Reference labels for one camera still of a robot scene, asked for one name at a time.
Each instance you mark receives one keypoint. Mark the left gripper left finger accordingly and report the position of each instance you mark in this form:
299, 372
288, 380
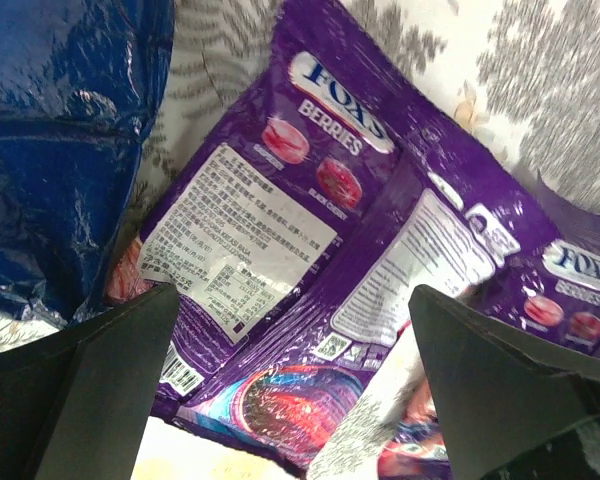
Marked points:
74, 405

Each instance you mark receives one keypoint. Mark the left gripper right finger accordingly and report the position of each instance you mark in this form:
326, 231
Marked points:
510, 405

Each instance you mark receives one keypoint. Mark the purple candy packet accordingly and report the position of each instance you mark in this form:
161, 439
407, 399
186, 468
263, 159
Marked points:
299, 229
554, 295

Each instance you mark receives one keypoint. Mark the blue Doritos chip bag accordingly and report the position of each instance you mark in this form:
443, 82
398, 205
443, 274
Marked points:
81, 83

